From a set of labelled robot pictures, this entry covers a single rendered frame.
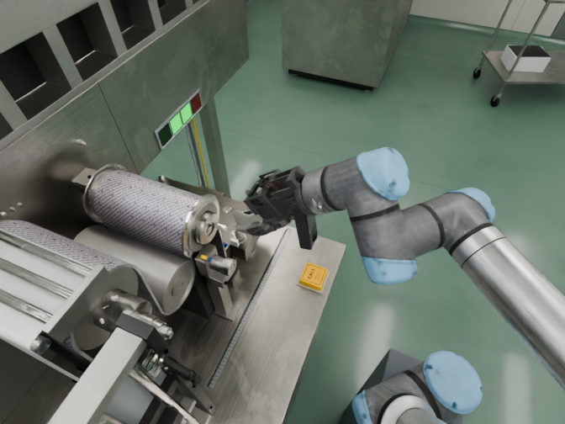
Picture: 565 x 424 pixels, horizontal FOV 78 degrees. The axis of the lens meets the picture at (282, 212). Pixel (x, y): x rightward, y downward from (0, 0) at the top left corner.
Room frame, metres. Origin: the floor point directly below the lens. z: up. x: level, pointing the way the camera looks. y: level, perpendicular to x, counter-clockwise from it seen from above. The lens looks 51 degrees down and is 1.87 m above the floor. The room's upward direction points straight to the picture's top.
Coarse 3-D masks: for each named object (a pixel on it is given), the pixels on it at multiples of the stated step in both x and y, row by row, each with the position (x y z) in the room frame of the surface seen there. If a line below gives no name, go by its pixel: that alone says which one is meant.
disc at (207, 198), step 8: (200, 200) 0.48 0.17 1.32; (208, 200) 0.50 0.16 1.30; (216, 200) 0.53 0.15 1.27; (192, 208) 0.46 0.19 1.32; (192, 216) 0.45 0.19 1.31; (184, 224) 0.43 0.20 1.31; (184, 232) 0.41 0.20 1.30; (184, 240) 0.41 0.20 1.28; (184, 248) 0.40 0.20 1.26; (192, 256) 0.41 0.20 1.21
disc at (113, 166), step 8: (104, 168) 0.58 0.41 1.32; (112, 168) 0.60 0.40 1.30; (120, 168) 0.61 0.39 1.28; (96, 176) 0.55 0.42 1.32; (88, 184) 0.53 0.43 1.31; (88, 192) 0.52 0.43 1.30; (88, 200) 0.51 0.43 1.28; (88, 208) 0.50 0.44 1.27; (88, 216) 0.49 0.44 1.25; (96, 216) 0.51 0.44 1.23
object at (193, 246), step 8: (104, 176) 0.56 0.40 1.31; (96, 184) 0.54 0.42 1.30; (200, 208) 0.47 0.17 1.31; (208, 208) 0.49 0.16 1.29; (216, 208) 0.51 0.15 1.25; (200, 216) 0.46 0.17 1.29; (192, 224) 0.43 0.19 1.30; (192, 232) 0.43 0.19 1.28; (192, 240) 0.42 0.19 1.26; (192, 248) 0.41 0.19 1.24; (200, 248) 0.43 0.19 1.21
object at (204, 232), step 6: (204, 216) 0.46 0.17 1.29; (210, 216) 0.47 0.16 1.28; (216, 216) 0.49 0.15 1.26; (198, 222) 0.45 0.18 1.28; (204, 222) 0.45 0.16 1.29; (210, 222) 0.46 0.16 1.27; (198, 228) 0.44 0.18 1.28; (204, 228) 0.44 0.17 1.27; (210, 228) 0.46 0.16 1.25; (198, 234) 0.43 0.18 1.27; (204, 234) 0.44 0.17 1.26; (210, 234) 0.46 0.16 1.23; (198, 240) 0.43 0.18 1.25; (204, 240) 0.43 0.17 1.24; (210, 240) 0.45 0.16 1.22
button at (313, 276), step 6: (306, 264) 0.56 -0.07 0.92; (312, 264) 0.56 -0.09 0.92; (306, 270) 0.54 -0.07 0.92; (312, 270) 0.54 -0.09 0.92; (318, 270) 0.54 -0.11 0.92; (324, 270) 0.54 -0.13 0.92; (306, 276) 0.52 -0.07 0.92; (312, 276) 0.52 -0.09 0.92; (318, 276) 0.52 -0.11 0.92; (324, 276) 0.52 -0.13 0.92; (300, 282) 0.50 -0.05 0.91; (306, 282) 0.50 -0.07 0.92; (312, 282) 0.50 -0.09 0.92; (318, 282) 0.50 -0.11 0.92; (312, 288) 0.49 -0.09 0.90; (318, 288) 0.48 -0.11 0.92
